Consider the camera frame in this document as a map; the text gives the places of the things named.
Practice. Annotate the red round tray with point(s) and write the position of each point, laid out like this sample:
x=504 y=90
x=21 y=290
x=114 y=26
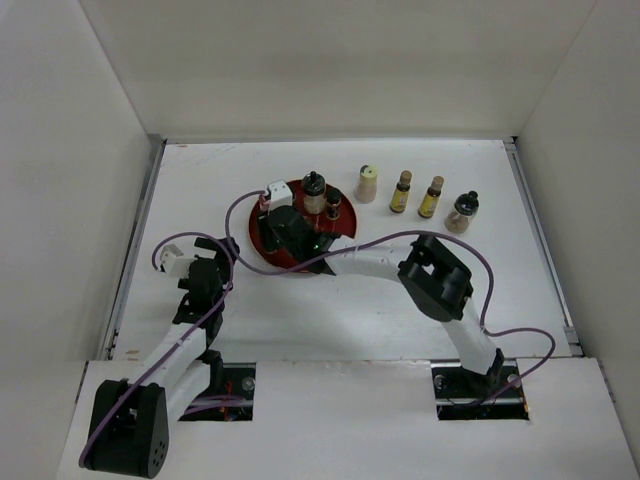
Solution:
x=344 y=226

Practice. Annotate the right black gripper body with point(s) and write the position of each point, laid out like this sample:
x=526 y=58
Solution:
x=271 y=240

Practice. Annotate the black knob cap spice jar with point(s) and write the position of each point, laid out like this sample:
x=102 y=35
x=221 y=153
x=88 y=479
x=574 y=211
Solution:
x=314 y=188

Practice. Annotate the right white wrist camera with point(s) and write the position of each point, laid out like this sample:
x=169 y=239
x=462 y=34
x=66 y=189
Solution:
x=276 y=194

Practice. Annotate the yellow cap salt shaker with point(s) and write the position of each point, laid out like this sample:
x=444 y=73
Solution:
x=366 y=189

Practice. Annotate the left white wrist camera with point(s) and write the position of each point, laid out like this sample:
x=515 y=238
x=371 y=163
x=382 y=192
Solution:
x=174 y=263

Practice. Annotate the small black cap spice jar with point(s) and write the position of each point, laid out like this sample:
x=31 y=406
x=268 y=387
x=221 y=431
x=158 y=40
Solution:
x=333 y=203

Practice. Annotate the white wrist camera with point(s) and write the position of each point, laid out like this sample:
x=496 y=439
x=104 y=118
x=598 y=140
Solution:
x=276 y=194
x=174 y=263

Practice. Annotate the yellow label bottle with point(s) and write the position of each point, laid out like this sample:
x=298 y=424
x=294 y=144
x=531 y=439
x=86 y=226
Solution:
x=400 y=196
x=431 y=198

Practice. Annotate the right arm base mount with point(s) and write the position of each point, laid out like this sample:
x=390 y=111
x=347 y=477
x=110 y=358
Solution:
x=461 y=395

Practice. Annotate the round black top grinder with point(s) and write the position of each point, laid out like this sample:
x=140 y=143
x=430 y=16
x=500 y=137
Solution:
x=463 y=212

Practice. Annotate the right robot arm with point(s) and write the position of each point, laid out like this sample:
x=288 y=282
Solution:
x=437 y=281

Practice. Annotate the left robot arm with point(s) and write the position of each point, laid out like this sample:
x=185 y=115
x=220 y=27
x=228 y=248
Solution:
x=131 y=418

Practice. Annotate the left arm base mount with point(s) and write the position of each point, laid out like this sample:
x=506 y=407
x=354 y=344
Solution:
x=230 y=398

